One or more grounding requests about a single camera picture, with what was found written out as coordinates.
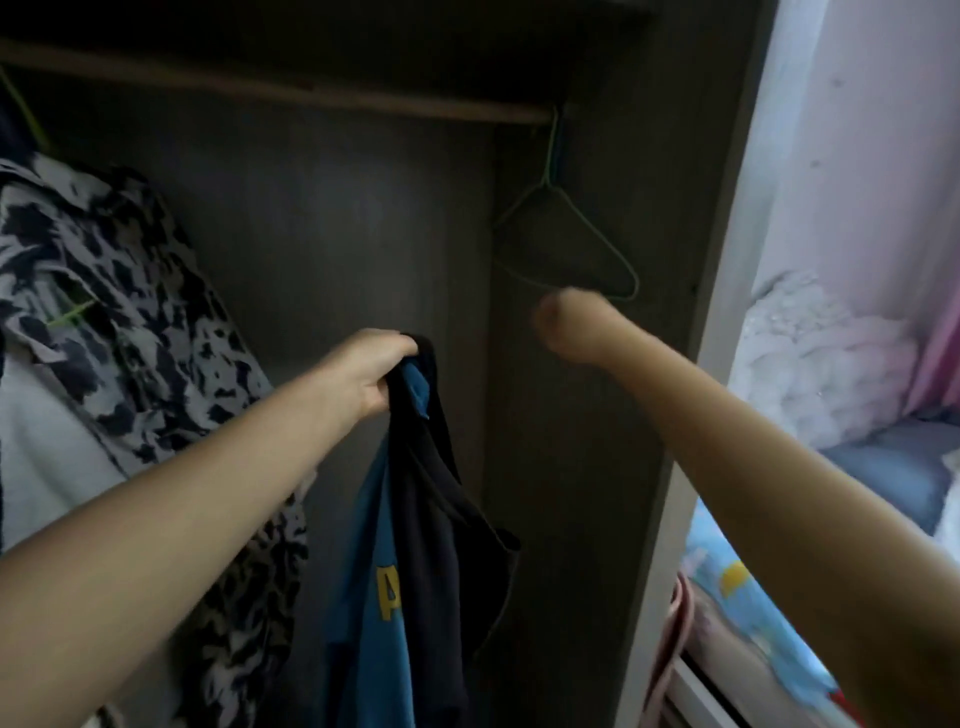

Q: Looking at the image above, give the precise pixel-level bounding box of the grey pillow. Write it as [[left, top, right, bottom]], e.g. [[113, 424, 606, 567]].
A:
[[822, 417, 960, 536]]

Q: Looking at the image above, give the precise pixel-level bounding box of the green hanger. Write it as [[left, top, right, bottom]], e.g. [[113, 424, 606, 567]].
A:
[[0, 67, 101, 335]]

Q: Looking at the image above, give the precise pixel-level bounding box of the white tufted headboard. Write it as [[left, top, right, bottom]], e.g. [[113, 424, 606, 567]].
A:
[[735, 270, 923, 452]]

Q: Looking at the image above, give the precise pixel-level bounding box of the bunch of wire hangers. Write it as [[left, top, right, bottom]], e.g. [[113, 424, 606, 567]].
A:
[[492, 102, 644, 305]]

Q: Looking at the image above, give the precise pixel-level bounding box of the black garment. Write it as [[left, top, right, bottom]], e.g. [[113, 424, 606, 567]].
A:
[[382, 333, 524, 728]]

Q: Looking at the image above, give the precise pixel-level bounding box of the person's right forearm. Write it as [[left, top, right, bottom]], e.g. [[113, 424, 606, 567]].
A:
[[600, 322, 960, 728]]

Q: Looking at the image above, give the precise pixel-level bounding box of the white navy striped jacket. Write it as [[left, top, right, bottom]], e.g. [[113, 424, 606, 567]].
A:
[[0, 352, 134, 549]]

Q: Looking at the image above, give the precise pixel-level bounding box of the person's right hand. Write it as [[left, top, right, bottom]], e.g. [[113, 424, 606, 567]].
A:
[[532, 285, 639, 369]]

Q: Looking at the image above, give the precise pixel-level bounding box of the person's left forearm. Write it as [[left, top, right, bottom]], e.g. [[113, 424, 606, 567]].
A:
[[0, 367, 362, 728]]

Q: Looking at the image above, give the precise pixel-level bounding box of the wide pink curtain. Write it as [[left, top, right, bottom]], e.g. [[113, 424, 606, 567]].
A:
[[904, 282, 960, 425]]

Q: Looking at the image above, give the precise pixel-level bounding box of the colourful patterned pillow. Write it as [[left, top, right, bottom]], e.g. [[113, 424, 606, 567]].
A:
[[682, 502, 845, 710]]

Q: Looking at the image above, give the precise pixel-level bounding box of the blue garment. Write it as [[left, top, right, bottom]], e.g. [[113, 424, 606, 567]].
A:
[[319, 360, 440, 728]]

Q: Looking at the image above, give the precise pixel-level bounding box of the black white patterned shirt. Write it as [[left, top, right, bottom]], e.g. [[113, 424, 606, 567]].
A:
[[0, 150, 312, 728]]

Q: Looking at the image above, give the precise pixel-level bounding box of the pink rolled mat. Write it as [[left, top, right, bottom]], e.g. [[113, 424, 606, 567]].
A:
[[642, 570, 698, 728]]

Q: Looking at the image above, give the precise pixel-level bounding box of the white bed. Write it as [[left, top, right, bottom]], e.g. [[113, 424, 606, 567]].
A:
[[660, 270, 960, 728]]

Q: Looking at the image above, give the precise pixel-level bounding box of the person's left hand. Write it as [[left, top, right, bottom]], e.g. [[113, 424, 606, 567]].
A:
[[318, 327, 422, 425]]

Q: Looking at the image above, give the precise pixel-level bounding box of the wooden rod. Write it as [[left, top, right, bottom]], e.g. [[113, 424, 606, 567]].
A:
[[0, 37, 560, 128]]

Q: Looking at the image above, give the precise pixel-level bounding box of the grey wardrobe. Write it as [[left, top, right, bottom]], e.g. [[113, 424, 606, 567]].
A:
[[0, 0, 782, 728]]

